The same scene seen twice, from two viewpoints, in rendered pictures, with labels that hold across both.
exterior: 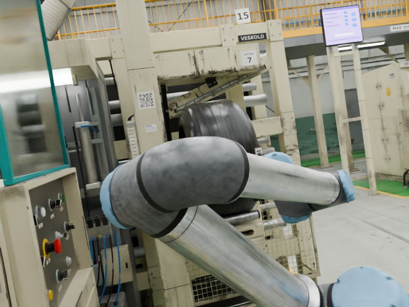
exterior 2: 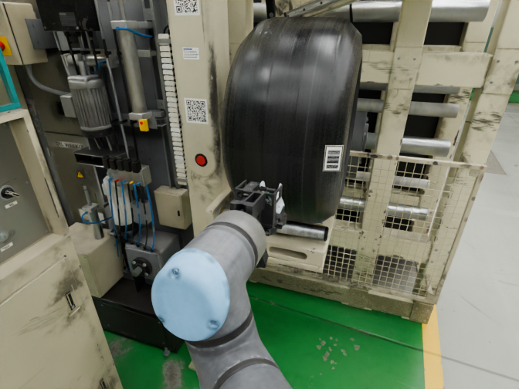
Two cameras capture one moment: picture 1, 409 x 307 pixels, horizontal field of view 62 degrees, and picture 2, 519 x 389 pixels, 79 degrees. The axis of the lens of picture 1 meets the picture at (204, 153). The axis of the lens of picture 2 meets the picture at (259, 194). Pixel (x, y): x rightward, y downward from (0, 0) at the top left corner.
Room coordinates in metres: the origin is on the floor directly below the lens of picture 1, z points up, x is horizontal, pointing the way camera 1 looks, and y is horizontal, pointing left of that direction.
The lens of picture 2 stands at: (0.82, -0.40, 1.45)
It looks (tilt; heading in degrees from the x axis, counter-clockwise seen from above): 28 degrees down; 29
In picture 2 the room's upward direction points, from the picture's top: straight up
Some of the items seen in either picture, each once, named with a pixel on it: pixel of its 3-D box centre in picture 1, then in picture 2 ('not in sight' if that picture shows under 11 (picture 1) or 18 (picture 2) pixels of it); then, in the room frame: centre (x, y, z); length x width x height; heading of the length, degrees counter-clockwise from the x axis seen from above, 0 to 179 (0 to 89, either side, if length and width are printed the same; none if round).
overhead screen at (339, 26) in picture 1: (341, 25); not in sight; (5.12, -2.30, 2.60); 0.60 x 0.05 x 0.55; 96
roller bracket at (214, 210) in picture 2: not in sight; (234, 194); (1.67, 0.17, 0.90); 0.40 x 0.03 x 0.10; 10
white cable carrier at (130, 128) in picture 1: (139, 171); (178, 116); (1.59, 0.32, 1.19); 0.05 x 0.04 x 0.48; 10
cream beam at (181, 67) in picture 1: (204, 66); not in sight; (2.02, -0.08, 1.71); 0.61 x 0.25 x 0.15; 100
